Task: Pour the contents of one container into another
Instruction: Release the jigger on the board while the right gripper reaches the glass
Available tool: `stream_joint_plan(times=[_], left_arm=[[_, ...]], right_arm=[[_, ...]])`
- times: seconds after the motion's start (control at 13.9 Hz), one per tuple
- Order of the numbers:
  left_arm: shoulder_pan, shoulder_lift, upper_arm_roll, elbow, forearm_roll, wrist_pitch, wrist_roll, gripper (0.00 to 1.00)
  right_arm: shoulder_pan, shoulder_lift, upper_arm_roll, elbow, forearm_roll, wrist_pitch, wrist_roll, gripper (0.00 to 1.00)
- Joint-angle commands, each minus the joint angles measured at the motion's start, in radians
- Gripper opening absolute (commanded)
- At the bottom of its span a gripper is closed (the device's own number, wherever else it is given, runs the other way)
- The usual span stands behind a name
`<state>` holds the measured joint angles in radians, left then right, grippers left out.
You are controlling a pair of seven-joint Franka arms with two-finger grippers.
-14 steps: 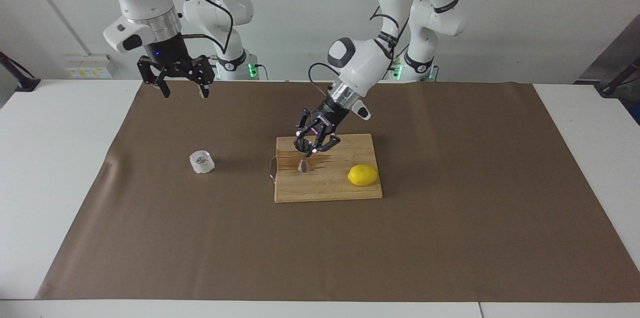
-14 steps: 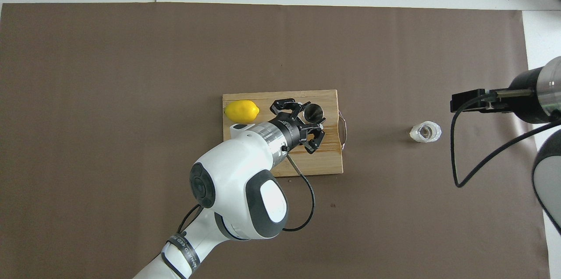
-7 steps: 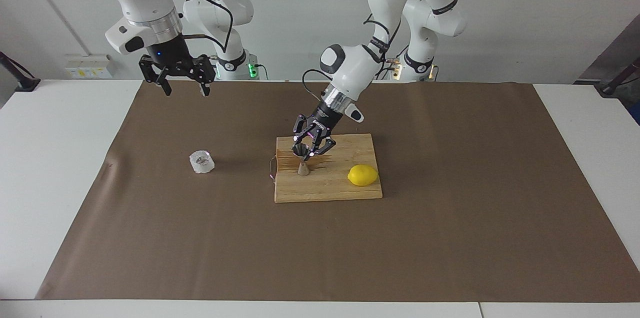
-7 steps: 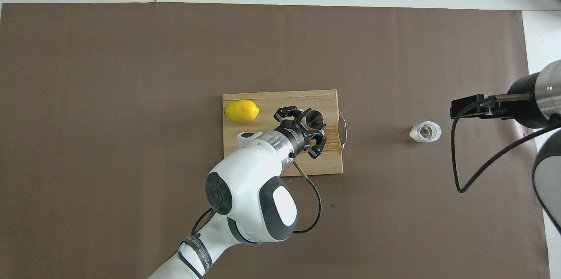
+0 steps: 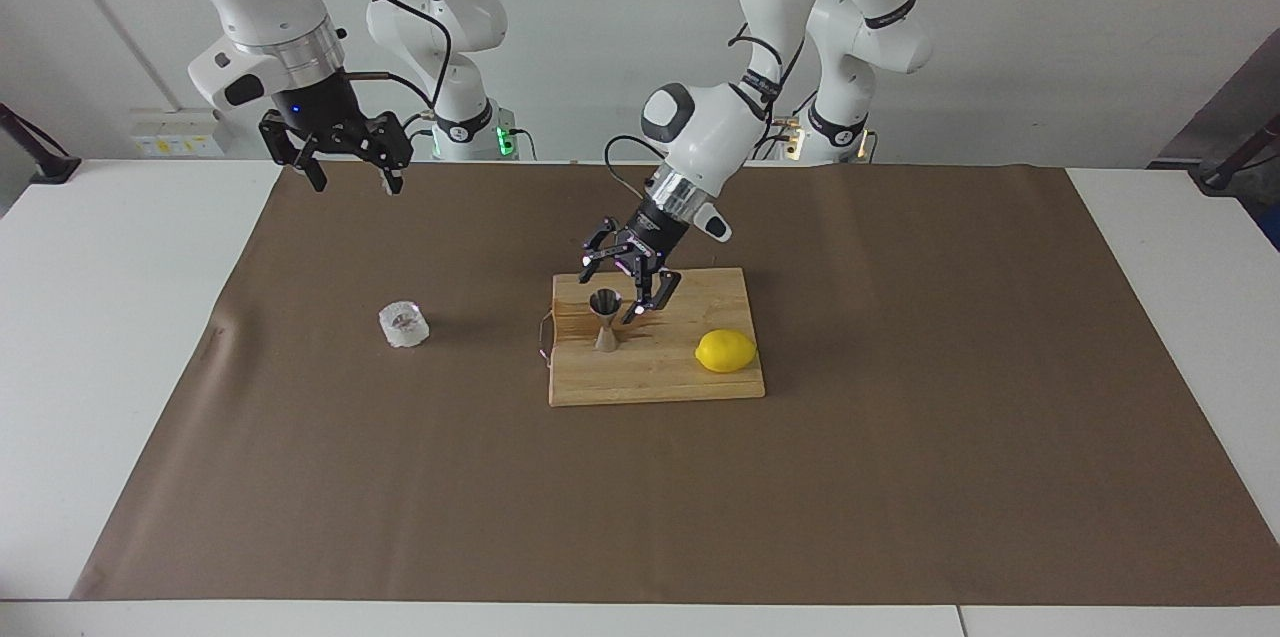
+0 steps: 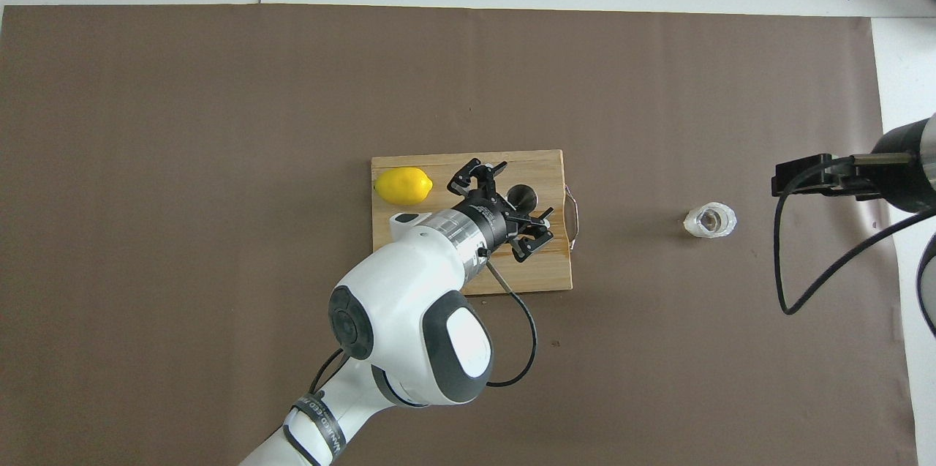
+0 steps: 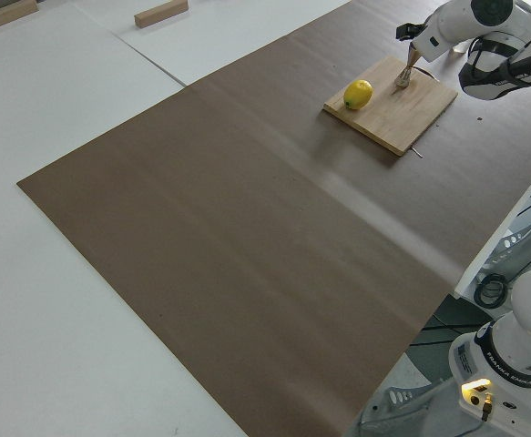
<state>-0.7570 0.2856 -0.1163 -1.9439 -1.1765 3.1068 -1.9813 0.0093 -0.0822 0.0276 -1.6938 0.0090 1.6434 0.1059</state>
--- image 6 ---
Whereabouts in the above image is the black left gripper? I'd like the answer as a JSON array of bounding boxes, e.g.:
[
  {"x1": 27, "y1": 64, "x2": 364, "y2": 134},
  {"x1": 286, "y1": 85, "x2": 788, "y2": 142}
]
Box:
[{"x1": 448, "y1": 157, "x2": 555, "y2": 263}]

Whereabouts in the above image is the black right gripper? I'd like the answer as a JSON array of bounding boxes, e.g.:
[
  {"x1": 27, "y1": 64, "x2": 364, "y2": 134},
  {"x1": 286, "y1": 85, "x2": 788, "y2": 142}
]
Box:
[{"x1": 772, "y1": 119, "x2": 936, "y2": 214}]

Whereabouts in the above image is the steel jigger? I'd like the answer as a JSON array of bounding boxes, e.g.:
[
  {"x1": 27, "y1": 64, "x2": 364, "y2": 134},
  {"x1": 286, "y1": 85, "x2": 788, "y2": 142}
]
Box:
[{"x1": 507, "y1": 185, "x2": 540, "y2": 214}]

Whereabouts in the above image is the wooden cutting board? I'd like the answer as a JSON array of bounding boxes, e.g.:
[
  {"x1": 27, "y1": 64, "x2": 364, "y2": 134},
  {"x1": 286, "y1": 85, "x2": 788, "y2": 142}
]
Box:
[{"x1": 371, "y1": 149, "x2": 582, "y2": 296}]

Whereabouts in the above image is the yellow lemon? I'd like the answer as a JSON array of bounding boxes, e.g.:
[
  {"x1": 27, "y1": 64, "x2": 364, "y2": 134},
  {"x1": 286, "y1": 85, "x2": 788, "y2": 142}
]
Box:
[{"x1": 373, "y1": 167, "x2": 434, "y2": 206}]

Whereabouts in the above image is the brown paper table mat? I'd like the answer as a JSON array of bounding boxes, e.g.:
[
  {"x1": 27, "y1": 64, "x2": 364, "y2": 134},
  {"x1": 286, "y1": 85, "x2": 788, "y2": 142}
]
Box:
[{"x1": 0, "y1": 4, "x2": 920, "y2": 466}]

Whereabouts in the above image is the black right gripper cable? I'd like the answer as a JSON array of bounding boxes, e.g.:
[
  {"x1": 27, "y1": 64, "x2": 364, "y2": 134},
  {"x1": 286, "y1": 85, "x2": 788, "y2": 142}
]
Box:
[{"x1": 774, "y1": 153, "x2": 936, "y2": 315}]

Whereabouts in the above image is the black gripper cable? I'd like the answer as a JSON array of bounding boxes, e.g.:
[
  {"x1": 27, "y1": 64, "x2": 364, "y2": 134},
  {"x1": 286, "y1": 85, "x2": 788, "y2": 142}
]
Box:
[
  {"x1": 774, "y1": 153, "x2": 936, "y2": 315},
  {"x1": 483, "y1": 254, "x2": 538, "y2": 388}
]

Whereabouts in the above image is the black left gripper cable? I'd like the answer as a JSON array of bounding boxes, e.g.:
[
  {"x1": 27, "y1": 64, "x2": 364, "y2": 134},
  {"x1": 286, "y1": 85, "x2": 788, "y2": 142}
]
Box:
[{"x1": 483, "y1": 254, "x2": 538, "y2": 388}]

